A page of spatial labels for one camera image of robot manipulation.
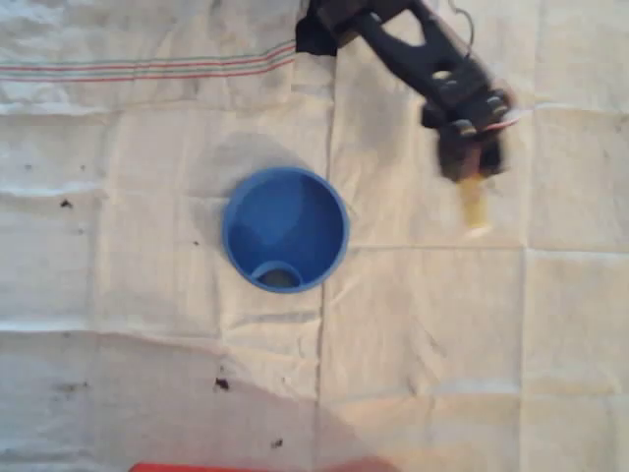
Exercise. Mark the yellow rectangular block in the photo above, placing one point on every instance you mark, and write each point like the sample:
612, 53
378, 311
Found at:
475, 209

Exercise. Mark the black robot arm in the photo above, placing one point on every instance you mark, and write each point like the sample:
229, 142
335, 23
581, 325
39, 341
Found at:
408, 44

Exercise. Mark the blue plastic cup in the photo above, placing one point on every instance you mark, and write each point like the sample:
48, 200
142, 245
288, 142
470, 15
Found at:
285, 231

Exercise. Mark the white cloth with coloured stripes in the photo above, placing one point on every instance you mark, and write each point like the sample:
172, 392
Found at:
147, 319

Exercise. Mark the red flat object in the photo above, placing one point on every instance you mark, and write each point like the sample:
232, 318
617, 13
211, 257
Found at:
255, 467

